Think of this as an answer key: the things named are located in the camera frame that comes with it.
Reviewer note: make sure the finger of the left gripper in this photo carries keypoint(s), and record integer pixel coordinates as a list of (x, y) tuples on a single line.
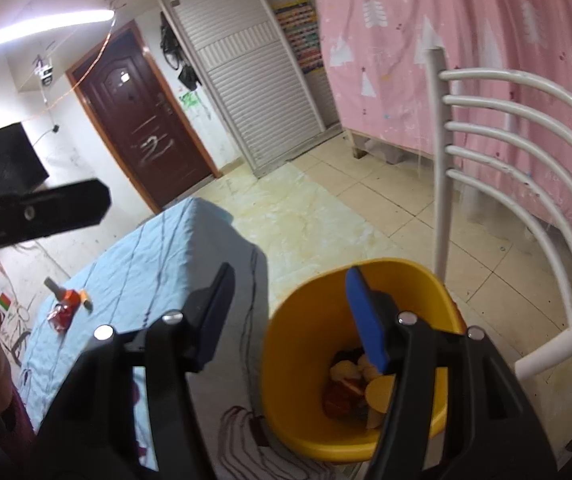
[(53, 211)]

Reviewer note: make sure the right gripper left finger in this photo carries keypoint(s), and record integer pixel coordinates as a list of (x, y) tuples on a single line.
[(204, 315)]

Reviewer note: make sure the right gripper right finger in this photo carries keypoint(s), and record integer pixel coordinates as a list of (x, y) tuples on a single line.
[(374, 314)]

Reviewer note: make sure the red striped knitted sock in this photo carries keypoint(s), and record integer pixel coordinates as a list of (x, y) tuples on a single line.
[(344, 392)]

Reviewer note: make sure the yellow plastic trash bin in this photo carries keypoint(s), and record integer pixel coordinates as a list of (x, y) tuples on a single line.
[(305, 333)]

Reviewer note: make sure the light blue bed quilt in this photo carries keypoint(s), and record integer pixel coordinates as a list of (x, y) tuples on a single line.
[(149, 272)]

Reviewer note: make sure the round waffle biscuit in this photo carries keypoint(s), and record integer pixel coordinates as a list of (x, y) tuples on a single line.
[(378, 393)]

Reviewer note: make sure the grey plastic pipe piece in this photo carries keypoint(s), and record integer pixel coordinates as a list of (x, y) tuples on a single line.
[(58, 291)]

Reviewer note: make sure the red snack wrapper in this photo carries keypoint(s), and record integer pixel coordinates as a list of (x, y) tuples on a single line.
[(61, 316)]

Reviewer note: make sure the ceiling tube light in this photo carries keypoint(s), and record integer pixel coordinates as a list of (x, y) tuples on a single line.
[(48, 22)]

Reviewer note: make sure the dark brown wooden door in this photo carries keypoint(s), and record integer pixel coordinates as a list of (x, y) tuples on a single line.
[(132, 108)]

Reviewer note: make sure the white louvered wardrobe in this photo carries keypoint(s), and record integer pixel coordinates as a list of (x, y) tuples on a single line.
[(273, 110)]

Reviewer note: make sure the black hanging bags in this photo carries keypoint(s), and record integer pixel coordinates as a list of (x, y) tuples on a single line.
[(175, 57)]

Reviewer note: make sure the black wall television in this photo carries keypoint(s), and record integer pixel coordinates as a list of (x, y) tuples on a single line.
[(21, 170)]

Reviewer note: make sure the colourful wall chart poster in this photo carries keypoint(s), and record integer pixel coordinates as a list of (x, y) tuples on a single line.
[(298, 21)]

